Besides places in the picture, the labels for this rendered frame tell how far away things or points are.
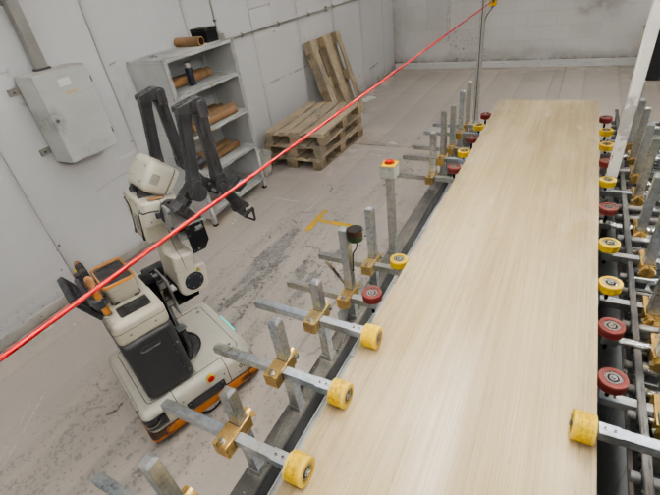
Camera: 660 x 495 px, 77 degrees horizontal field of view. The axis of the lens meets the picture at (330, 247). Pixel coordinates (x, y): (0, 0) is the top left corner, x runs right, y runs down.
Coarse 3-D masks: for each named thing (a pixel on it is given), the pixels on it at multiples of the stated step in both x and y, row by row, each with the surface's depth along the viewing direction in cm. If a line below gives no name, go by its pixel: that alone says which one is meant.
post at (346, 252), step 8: (344, 232) 161; (344, 240) 163; (344, 248) 166; (344, 256) 169; (352, 256) 171; (344, 264) 171; (352, 264) 172; (344, 272) 174; (352, 272) 173; (344, 280) 176; (352, 280) 175; (352, 288) 177; (352, 304) 183; (352, 312) 186
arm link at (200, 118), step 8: (200, 104) 174; (200, 112) 175; (208, 112) 178; (200, 120) 179; (208, 120) 182; (200, 128) 181; (208, 128) 183; (200, 136) 184; (208, 136) 185; (208, 144) 186; (208, 152) 187; (216, 152) 190; (208, 160) 190; (216, 160) 191; (208, 168) 194; (216, 168) 192; (216, 176) 193; (224, 176) 196; (216, 184) 195
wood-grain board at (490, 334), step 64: (512, 128) 297; (576, 128) 283; (448, 192) 230; (512, 192) 222; (576, 192) 214; (448, 256) 183; (512, 256) 178; (576, 256) 173; (384, 320) 156; (448, 320) 152; (512, 320) 148; (576, 320) 145; (384, 384) 133; (448, 384) 130; (512, 384) 127; (576, 384) 125; (320, 448) 118; (384, 448) 116; (448, 448) 114; (512, 448) 111; (576, 448) 109
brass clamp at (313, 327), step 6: (330, 306) 158; (312, 312) 154; (318, 312) 154; (324, 312) 155; (306, 318) 152; (312, 318) 152; (318, 318) 151; (306, 324) 150; (312, 324) 149; (318, 324) 152; (306, 330) 152; (312, 330) 151; (318, 330) 153
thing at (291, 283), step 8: (288, 280) 190; (296, 280) 189; (296, 288) 188; (304, 288) 185; (328, 288) 182; (328, 296) 181; (336, 296) 178; (352, 296) 176; (360, 296) 175; (360, 304) 174; (368, 304) 172; (376, 304) 171
